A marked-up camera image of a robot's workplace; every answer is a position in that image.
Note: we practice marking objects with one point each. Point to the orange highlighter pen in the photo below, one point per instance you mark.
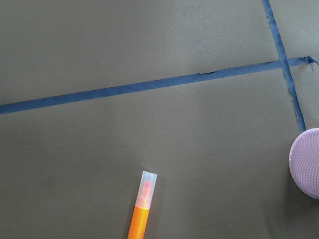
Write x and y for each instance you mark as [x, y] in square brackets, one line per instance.
[142, 206]

